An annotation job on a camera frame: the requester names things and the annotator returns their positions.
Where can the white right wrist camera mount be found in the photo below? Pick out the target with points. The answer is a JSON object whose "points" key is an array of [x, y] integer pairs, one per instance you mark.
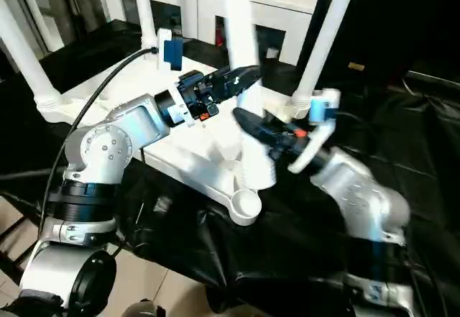
{"points": [[328, 96]]}

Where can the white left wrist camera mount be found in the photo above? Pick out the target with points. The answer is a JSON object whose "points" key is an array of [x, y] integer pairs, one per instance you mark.
{"points": [[163, 40]]}

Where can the white cabinet with glass doors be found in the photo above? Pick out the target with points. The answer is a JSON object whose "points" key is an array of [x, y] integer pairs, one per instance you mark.
{"points": [[287, 15]]}

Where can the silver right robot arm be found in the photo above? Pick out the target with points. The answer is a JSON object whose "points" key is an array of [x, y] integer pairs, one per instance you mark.
{"points": [[359, 195]]}

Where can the white plastic table leg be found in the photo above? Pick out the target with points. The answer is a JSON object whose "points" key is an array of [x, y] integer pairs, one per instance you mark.
{"points": [[21, 51], [323, 44], [143, 8], [239, 26]]}

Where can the grey metal rack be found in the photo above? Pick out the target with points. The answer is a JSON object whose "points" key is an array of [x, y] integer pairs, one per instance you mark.
{"points": [[68, 8]]}

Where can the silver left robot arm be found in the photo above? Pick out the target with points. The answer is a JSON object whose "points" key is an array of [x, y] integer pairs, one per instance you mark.
{"points": [[108, 144]]}

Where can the black mat cover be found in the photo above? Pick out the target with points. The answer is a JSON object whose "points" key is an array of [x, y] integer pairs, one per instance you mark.
{"points": [[413, 133]]}

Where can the white plastic table top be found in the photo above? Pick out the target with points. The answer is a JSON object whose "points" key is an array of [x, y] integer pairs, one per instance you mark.
{"points": [[201, 141]]}

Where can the red item in cabinet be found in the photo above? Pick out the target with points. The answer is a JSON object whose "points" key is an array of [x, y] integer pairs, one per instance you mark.
{"points": [[218, 33]]}

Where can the black metal stand leg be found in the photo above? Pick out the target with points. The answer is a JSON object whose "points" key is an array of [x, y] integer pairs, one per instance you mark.
{"points": [[16, 228]]}

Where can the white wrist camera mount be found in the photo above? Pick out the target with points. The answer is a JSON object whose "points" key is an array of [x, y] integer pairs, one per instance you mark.
{"points": [[328, 96], [163, 40]]}

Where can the long black pole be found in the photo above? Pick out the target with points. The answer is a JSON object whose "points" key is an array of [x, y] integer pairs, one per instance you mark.
{"points": [[431, 79]]}

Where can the small white cup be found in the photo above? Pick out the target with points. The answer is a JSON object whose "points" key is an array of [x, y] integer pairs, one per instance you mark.
{"points": [[272, 52]]}

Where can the small tan block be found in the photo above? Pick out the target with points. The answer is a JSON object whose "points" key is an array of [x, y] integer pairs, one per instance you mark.
{"points": [[355, 66]]}

